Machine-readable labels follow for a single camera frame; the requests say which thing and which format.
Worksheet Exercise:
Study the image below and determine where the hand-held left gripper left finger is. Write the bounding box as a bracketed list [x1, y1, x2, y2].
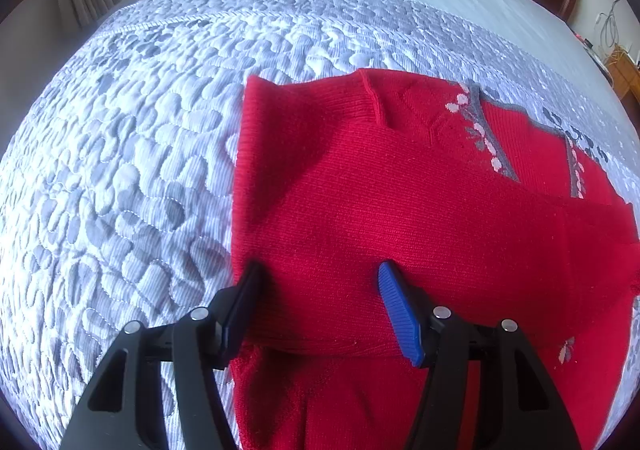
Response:
[60, 260, 266, 450]

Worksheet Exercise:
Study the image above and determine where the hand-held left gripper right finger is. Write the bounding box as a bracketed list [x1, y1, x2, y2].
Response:
[377, 260, 583, 450]

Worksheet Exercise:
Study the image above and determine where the red knit sweater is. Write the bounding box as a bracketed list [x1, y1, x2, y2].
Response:
[231, 70, 640, 450]

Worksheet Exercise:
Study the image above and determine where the quilted leaf-print bedspread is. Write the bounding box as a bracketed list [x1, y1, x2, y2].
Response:
[0, 0, 640, 450]

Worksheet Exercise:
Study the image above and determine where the wooden nightstand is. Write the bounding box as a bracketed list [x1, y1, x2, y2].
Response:
[604, 47, 640, 101]

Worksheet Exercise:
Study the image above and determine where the tangle of cables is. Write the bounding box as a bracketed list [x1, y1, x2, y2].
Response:
[592, 0, 628, 58]

